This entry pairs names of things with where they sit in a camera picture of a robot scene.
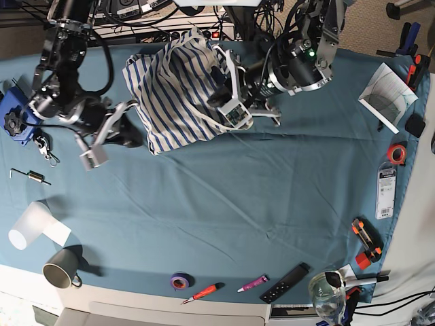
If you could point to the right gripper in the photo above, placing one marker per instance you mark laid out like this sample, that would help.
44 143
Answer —
105 125

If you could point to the blue white striped T-shirt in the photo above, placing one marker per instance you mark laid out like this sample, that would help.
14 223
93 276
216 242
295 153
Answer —
172 88

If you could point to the clear blister pack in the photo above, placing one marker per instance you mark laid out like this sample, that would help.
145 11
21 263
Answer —
386 190

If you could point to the orange black bar clamp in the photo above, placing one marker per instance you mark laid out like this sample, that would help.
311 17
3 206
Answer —
371 242

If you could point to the black remote control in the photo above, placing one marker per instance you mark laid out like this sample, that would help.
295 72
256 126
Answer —
287 282

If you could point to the black marker pen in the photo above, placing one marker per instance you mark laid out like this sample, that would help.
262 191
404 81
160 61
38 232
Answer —
349 283

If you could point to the orange black spring clamp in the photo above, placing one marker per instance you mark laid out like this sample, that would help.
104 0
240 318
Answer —
417 70

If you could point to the red tape roll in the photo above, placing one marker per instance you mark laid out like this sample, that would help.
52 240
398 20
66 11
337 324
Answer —
396 154

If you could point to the teal table cloth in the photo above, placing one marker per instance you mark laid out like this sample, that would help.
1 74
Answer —
226 211

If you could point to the blue black clamp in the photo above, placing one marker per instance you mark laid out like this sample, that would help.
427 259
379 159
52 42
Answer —
407 45

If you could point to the blue block with black knob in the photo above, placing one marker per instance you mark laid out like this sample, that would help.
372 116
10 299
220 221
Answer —
17 121

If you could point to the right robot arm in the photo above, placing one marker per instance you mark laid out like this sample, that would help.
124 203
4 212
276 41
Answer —
56 91

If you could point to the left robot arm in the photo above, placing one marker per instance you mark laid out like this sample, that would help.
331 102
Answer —
299 60

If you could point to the black power strip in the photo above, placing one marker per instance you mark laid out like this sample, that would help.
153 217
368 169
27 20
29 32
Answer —
218 36

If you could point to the purple tape roll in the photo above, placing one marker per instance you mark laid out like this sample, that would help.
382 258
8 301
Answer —
181 281

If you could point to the metal keyring clip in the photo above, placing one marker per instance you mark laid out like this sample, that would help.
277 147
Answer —
44 148

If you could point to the steel hex key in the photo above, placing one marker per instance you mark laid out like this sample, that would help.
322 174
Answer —
19 172

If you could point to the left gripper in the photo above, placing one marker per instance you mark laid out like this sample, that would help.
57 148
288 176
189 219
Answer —
255 93

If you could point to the black square pad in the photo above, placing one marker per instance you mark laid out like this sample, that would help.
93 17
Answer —
415 125

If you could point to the white grey notebook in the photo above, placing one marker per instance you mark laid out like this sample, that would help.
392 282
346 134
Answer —
387 97

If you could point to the clear wine glass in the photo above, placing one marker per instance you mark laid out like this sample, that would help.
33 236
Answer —
328 296

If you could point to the pink glue tube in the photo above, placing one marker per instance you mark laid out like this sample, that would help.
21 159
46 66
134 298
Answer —
258 281

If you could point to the red screwdriver pen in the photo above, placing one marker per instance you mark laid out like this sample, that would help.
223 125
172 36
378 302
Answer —
205 292

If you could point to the grey ceramic mug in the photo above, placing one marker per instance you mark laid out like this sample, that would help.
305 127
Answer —
61 270

